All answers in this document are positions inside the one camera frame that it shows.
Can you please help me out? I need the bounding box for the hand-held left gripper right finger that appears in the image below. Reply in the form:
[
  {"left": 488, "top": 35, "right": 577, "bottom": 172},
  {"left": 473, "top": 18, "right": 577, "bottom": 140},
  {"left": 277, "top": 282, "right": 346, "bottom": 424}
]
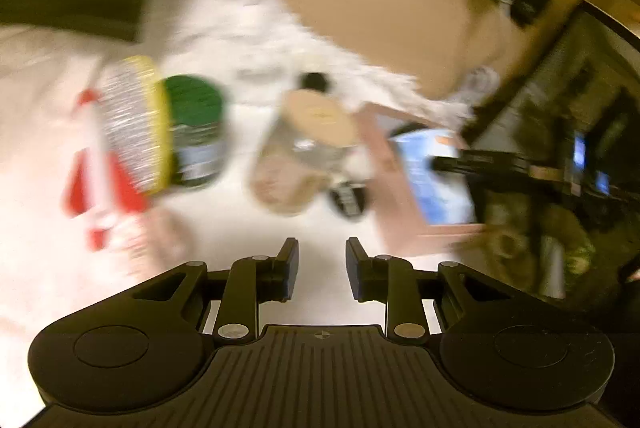
[{"left": 346, "top": 236, "right": 507, "bottom": 342}]

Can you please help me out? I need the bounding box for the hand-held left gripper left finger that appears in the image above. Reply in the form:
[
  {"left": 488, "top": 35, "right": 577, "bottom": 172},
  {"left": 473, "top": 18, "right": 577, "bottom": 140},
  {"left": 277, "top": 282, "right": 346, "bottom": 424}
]
[{"left": 131, "top": 237, "right": 300, "bottom": 342}]

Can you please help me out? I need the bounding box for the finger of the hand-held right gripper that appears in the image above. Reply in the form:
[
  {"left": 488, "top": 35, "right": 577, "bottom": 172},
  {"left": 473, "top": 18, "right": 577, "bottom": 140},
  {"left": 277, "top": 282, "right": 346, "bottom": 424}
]
[{"left": 432, "top": 150, "right": 583, "bottom": 189}]

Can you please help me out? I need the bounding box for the pink cardboard box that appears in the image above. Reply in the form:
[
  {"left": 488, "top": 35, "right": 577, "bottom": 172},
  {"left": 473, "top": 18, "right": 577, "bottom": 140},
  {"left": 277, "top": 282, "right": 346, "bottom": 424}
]
[{"left": 357, "top": 102, "right": 495, "bottom": 259}]

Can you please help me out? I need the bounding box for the yellow round pad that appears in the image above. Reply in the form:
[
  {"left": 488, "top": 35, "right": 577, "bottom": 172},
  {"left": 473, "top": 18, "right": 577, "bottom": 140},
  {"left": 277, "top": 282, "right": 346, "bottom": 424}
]
[{"left": 99, "top": 54, "right": 175, "bottom": 197}]

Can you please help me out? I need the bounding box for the blue packet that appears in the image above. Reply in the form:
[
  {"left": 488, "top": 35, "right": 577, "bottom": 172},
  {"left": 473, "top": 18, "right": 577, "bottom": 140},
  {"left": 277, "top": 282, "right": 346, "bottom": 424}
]
[{"left": 392, "top": 130, "right": 477, "bottom": 227}]

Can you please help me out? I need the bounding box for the glass panel computer case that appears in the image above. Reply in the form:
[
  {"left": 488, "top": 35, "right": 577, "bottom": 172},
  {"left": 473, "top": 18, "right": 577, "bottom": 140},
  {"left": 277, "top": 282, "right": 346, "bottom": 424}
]
[{"left": 467, "top": 0, "right": 640, "bottom": 309}]

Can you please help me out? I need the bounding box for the beige lid plastic jar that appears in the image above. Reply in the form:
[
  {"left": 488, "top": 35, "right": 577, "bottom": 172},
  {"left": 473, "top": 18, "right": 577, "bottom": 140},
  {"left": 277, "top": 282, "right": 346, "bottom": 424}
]
[{"left": 249, "top": 90, "right": 358, "bottom": 215}]

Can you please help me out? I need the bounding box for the green lid glass jar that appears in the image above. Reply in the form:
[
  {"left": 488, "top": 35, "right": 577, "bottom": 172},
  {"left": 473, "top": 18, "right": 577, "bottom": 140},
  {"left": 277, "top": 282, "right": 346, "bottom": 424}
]
[{"left": 161, "top": 74, "right": 227, "bottom": 189}]

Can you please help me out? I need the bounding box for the small black round object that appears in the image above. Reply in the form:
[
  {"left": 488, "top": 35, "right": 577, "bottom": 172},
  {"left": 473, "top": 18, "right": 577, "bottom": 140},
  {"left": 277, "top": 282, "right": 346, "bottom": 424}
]
[{"left": 299, "top": 72, "right": 329, "bottom": 93}]

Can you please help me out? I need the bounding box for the white woven cloth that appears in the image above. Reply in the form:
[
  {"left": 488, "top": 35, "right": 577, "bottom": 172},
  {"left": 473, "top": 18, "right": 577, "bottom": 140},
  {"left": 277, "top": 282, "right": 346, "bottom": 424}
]
[{"left": 0, "top": 0, "right": 478, "bottom": 424}]

